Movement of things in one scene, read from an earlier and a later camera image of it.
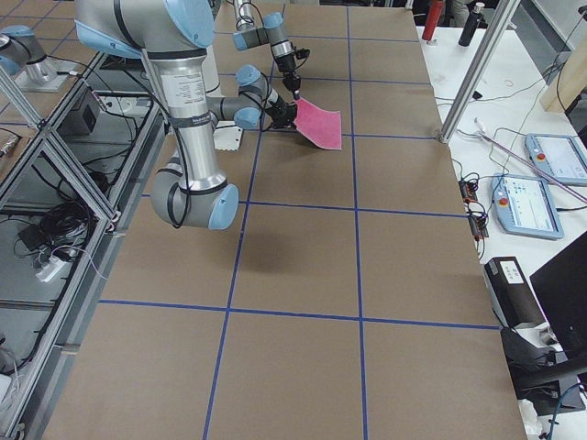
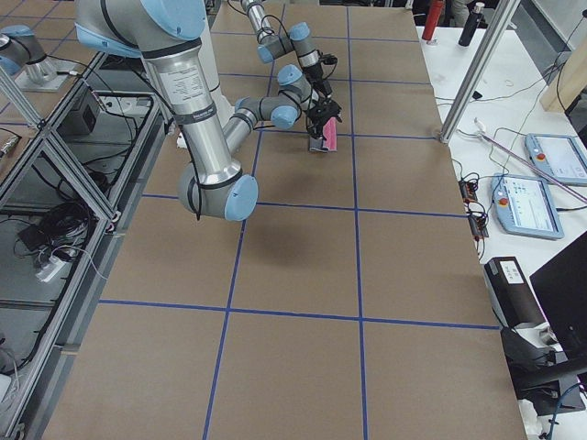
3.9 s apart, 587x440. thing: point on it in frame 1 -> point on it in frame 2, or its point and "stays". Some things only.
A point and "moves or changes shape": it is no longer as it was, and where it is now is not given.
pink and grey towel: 322,127 moves or changes shape
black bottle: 471,25 stays
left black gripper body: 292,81 -> 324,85
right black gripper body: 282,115 -> 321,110
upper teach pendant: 560,157 stays
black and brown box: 515,300 stays
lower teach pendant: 525,207 stays
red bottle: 434,15 stays
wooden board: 568,82 stays
